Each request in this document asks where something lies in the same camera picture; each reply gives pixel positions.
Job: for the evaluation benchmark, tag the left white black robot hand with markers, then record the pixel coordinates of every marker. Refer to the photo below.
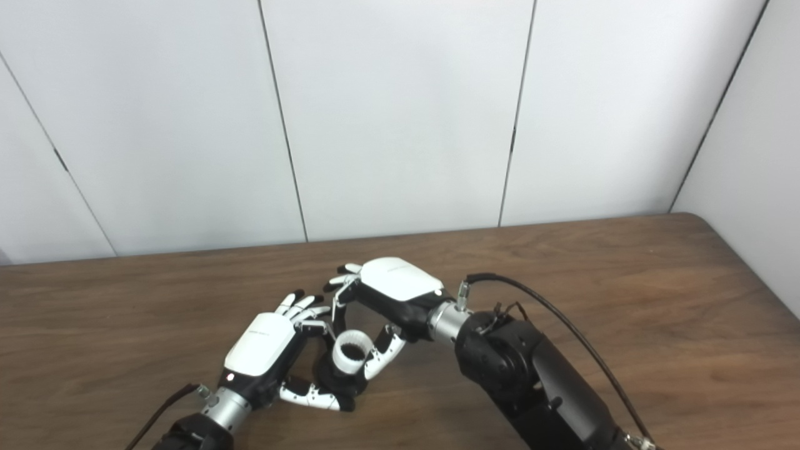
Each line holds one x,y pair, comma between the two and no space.
262,350

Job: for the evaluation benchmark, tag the round black plastic part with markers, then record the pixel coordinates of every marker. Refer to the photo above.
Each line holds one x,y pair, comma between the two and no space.
337,384

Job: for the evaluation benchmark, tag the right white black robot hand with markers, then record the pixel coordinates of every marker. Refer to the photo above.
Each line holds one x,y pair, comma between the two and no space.
400,284

